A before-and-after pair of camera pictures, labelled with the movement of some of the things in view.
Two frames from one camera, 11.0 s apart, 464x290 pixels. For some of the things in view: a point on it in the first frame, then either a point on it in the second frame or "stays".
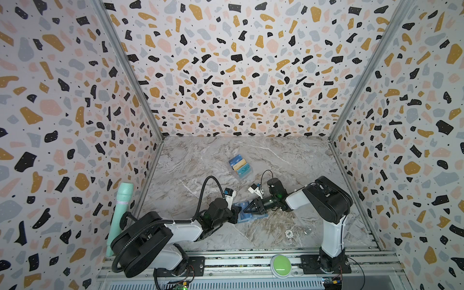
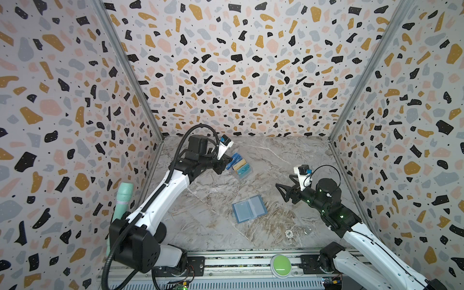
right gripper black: (261, 205) → (292, 193)
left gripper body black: (228, 215) → (211, 162)
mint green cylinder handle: (125, 193) stays
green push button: (281, 266) stays
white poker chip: (289, 234) stays
